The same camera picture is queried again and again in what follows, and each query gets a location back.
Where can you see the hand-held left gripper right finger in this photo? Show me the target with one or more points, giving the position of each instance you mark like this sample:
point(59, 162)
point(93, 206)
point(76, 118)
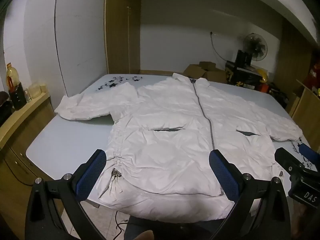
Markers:
point(224, 176)

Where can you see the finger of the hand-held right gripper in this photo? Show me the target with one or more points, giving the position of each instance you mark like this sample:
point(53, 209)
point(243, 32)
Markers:
point(287, 158)
point(308, 153)

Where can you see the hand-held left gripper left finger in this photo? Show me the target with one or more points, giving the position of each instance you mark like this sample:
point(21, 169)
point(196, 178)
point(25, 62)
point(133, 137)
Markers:
point(92, 173)

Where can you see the white zip jacket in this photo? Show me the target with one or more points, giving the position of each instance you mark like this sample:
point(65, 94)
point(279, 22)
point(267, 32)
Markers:
point(170, 120)

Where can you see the person's right forearm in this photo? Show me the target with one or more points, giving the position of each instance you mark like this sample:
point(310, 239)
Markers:
point(303, 221)

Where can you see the wooden shelf unit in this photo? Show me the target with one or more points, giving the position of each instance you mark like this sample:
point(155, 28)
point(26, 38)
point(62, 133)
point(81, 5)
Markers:
point(306, 105)

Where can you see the person's dark trousers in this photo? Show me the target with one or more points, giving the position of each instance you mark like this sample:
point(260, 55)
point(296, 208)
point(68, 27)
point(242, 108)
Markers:
point(175, 227)

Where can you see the orange box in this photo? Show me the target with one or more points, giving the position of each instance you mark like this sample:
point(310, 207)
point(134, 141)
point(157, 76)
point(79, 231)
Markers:
point(264, 88)

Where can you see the wooden side cabinet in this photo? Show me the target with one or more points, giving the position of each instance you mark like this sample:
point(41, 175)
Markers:
point(22, 135)

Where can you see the yellow helmet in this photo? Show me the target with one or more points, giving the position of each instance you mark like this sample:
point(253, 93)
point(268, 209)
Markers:
point(263, 75)

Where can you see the black box with yellow print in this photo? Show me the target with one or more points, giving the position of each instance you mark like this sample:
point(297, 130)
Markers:
point(242, 77)

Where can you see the cardboard box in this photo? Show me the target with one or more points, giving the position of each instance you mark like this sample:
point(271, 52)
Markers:
point(216, 77)
point(208, 65)
point(195, 72)

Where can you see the translucent plastic box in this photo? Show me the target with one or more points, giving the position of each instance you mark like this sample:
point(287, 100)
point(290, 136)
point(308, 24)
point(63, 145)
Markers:
point(35, 90)

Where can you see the clear glass jar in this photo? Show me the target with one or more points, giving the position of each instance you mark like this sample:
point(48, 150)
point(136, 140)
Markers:
point(27, 95)

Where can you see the black ribbed container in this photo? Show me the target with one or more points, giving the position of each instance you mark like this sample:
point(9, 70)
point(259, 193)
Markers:
point(18, 97)

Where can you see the dark bag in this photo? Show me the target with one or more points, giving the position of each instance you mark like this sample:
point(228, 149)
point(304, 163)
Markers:
point(5, 107)

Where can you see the small black box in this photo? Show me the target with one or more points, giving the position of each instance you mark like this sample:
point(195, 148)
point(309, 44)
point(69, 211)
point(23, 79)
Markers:
point(243, 58)

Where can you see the black standing fan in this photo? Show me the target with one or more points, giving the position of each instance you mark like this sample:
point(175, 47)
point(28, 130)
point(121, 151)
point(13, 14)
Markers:
point(255, 46)

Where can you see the orange drink bottle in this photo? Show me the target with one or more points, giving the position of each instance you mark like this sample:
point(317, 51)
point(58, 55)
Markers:
point(12, 76)

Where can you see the wooden wardrobe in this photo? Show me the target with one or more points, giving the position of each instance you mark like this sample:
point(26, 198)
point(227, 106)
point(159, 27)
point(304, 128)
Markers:
point(122, 30)

